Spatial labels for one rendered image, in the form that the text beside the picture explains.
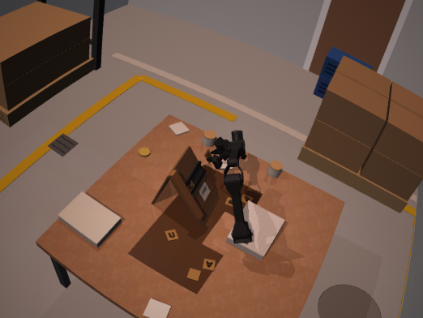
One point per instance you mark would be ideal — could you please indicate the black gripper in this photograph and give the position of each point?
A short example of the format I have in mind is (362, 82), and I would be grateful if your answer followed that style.
(217, 160)

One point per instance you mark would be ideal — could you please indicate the yellow flat round disc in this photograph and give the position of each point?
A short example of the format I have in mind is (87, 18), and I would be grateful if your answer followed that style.
(144, 152)

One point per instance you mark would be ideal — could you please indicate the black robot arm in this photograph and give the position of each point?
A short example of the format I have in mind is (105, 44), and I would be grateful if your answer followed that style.
(234, 182)

